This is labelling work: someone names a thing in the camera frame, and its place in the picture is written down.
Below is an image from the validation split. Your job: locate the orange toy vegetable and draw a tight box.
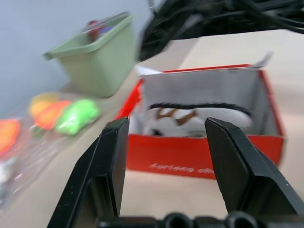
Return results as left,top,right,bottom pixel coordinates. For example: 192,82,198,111
34,100,71,130

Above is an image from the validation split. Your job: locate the red item in bin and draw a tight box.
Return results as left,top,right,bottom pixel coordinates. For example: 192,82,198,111
85,19,105,40

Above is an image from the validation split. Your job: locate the red cardboard shoebox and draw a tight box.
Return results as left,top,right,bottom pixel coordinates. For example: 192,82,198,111
114,51,285,181

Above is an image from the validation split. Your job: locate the black cable bundle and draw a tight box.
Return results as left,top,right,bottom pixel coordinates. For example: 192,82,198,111
138,0,304,61

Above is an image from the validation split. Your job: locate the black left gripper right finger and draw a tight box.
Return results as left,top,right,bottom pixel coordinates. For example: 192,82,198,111
204,117,304,218

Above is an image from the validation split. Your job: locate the yellow toy vegetable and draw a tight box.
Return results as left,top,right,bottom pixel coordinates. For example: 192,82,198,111
28,93,60,117

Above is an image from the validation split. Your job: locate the clear bag of toy vegetables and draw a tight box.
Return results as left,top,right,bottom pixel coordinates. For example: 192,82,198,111
0,92,100,207

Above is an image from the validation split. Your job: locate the white shoe with brown stripes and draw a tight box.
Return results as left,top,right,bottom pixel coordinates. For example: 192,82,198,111
143,102,254,138

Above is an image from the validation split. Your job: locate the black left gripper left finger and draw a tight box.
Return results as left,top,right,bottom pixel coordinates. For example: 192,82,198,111
46,116,130,228

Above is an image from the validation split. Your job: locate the green toy vegetable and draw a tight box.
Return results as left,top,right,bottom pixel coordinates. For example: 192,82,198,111
55,98,99,136

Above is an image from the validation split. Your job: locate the green plastic bin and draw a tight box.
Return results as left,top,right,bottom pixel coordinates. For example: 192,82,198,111
43,11,136,98

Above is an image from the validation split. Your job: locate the orange toy piece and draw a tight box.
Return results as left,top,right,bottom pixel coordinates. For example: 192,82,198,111
0,118,20,154

